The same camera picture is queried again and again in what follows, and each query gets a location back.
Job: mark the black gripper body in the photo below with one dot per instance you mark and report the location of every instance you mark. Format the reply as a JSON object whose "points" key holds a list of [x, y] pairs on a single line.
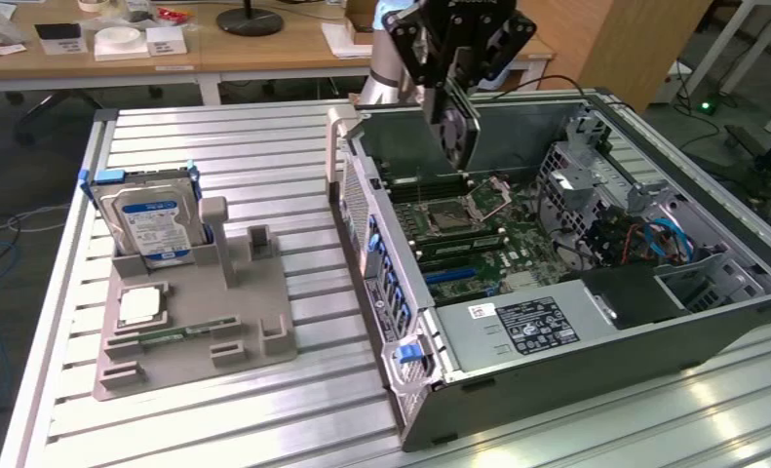
{"points": [[470, 19]]}

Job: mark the black graphics card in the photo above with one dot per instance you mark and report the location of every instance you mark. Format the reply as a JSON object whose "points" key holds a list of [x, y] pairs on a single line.
{"points": [[459, 141]]}

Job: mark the cardboard box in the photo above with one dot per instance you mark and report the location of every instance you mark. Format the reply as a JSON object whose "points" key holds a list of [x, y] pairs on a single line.
{"points": [[362, 14]]}

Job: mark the white paper stack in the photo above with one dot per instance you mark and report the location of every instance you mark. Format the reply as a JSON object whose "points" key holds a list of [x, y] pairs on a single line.
{"points": [[346, 44]]}

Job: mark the wooden cabinet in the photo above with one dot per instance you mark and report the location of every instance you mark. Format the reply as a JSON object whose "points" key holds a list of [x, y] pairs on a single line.
{"points": [[632, 49]]}

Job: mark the black round lamp base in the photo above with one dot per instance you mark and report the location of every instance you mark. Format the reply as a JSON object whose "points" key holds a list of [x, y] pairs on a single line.
{"points": [[249, 23]]}

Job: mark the white box with red dot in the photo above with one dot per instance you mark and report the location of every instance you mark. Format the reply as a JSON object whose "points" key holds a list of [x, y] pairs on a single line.
{"points": [[674, 83]]}

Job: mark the metal socket cover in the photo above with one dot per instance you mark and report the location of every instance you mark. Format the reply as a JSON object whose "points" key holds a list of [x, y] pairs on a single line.
{"points": [[498, 187]]}

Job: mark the silver metal drive cage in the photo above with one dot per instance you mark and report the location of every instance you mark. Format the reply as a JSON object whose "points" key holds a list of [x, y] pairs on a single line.
{"points": [[581, 180]]}

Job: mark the green lit power device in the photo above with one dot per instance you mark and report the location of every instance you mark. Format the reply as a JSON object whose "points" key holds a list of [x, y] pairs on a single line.
{"points": [[705, 105]]}

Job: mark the CPU socket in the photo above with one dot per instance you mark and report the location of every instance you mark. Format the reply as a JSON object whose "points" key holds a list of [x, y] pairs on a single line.
{"points": [[449, 215]]}

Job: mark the red package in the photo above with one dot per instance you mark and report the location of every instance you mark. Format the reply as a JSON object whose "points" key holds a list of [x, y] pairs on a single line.
{"points": [[171, 15]]}

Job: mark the white labelled box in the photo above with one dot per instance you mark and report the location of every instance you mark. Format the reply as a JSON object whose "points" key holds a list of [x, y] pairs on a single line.
{"points": [[166, 41]]}

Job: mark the installed green RAM stick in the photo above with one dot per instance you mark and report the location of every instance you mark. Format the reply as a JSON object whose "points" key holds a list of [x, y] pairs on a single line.
{"points": [[457, 246]]}

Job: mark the green motherboard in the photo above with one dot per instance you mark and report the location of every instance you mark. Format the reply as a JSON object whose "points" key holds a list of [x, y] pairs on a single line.
{"points": [[515, 244]]}

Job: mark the flat white box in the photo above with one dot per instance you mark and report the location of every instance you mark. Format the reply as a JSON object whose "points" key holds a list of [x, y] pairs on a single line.
{"points": [[122, 54]]}

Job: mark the black floor equipment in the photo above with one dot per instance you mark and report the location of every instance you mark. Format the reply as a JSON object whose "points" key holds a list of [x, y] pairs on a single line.
{"points": [[769, 156]]}

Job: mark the blue expansion slot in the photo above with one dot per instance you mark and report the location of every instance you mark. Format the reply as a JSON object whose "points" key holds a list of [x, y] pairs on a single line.
{"points": [[450, 277]]}

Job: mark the hard disk with blue rails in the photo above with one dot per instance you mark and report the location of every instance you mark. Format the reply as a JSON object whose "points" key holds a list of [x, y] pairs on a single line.
{"points": [[154, 224]]}

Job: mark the black and white label box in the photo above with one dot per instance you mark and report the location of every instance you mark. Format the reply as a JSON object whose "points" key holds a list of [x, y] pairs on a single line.
{"points": [[60, 41]]}

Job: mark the grey plastic parts rack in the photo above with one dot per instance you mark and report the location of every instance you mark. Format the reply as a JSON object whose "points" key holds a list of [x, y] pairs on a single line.
{"points": [[242, 302]]}

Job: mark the grey power supply unit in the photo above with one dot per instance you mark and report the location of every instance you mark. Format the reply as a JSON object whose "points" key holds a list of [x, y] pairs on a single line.
{"points": [[529, 331]]}

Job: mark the blue case latch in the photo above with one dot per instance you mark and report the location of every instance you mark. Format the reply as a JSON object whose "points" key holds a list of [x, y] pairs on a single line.
{"points": [[406, 353]]}

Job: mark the white paper card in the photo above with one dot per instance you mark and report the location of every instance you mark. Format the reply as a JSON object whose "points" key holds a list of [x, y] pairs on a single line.
{"points": [[2, 50]]}

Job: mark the silver CPU chip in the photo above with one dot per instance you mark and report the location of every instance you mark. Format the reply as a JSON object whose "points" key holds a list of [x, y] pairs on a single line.
{"points": [[139, 304]]}

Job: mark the open grey PC case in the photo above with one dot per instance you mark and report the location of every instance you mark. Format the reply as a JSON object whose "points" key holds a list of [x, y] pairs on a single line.
{"points": [[554, 400]]}

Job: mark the wooden desk white frame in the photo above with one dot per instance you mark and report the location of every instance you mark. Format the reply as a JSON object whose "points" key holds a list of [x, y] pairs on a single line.
{"points": [[281, 53], [67, 68]]}

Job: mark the white table frame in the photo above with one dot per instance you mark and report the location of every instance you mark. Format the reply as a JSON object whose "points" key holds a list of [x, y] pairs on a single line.
{"points": [[742, 34]]}

